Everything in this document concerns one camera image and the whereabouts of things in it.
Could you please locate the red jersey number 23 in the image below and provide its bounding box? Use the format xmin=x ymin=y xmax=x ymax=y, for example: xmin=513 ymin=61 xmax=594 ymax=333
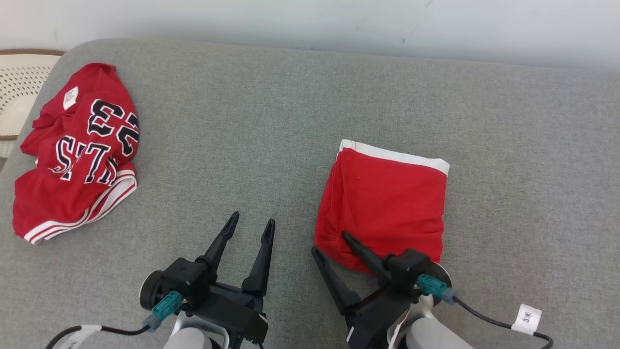
xmin=12 ymin=63 xmax=140 ymax=245

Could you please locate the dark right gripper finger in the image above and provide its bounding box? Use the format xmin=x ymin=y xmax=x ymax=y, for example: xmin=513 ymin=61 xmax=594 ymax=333
xmin=341 ymin=232 xmax=393 ymax=286
xmin=311 ymin=246 xmax=361 ymax=315

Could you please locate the plain red shorts white trim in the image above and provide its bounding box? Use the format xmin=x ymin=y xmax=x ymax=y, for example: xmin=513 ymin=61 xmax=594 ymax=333
xmin=314 ymin=140 xmax=450 ymax=274

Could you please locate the black right cable teal plug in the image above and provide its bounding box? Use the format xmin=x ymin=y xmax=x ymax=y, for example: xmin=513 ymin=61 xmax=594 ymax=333
xmin=418 ymin=274 xmax=554 ymax=349

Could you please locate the white right cable label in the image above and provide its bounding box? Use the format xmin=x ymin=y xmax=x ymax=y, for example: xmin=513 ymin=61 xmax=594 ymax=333
xmin=511 ymin=304 xmax=542 ymax=335

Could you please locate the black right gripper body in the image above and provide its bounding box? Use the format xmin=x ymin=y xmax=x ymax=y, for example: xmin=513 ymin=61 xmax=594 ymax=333
xmin=345 ymin=286 xmax=417 ymax=349

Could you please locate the white left cable label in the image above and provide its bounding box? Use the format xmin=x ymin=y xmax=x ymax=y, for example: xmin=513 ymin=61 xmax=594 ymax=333
xmin=58 ymin=324 xmax=102 ymax=349

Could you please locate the grey fabric sofa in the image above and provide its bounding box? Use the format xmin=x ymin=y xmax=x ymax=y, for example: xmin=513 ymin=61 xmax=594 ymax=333
xmin=0 ymin=39 xmax=620 ymax=349

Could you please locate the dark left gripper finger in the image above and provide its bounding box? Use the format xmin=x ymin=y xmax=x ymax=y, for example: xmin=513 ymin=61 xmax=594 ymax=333
xmin=196 ymin=211 xmax=240 ymax=282
xmin=241 ymin=219 xmax=276 ymax=297

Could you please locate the white perforated laundry basket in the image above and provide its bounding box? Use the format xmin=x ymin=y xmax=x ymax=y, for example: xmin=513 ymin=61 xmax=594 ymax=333
xmin=0 ymin=48 xmax=67 ymax=158

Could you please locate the white cable label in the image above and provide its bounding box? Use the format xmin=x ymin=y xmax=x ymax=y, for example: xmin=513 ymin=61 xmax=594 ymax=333
xmin=58 ymin=324 xmax=102 ymax=349
xmin=511 ymin=304 xmax=542 ymax=335

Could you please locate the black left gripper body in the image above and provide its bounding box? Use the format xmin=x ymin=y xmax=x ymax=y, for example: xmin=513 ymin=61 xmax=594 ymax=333
xmin=194 ymin=284 xmax=269 ymax=349

